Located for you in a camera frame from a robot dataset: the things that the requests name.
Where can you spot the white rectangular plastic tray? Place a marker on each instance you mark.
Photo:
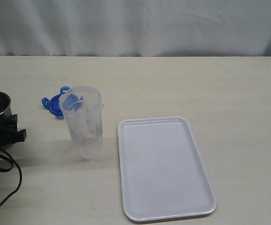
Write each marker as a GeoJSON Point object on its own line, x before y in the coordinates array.
{"type": "Point", "coordinates": [163, 176]}

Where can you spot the blue plastic lid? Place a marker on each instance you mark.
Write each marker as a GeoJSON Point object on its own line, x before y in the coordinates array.
{"type": "Point", "coordinates": [53, 104]}

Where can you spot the clear tall plastic container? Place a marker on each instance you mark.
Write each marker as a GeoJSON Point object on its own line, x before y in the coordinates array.
{"type": "Point", "coordinates": [82, 110]}

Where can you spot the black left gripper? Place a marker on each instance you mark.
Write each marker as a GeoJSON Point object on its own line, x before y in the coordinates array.
{"type": "Point", "coordinates": [9, 133]}

